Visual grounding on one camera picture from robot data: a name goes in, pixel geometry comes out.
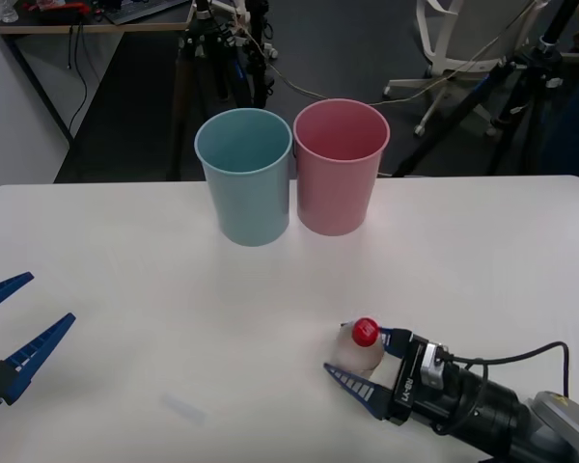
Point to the dark desk with wooden edge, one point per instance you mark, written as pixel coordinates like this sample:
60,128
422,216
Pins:
53,18

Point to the white office chair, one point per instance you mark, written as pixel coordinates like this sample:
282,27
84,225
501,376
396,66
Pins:
468,43

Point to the clear bottle with red cap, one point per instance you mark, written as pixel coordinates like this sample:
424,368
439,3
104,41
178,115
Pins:
353,356

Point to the small clear bottle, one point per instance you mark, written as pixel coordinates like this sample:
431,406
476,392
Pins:
8,12

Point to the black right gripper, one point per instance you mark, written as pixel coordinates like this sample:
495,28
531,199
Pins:
407,386

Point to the black keyboard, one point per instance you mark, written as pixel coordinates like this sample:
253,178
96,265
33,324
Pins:
135,10

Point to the black tripod with blue clamps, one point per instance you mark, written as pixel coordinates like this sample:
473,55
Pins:
463,111

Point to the red tool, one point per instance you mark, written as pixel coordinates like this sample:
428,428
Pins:
72,7

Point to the pink plastic bin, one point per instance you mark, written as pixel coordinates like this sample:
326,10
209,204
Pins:
338,193

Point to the pale blue plastic bin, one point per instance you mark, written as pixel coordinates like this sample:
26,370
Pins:
251,207

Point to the black tripod with brown leg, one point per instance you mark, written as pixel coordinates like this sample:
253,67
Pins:
185,96

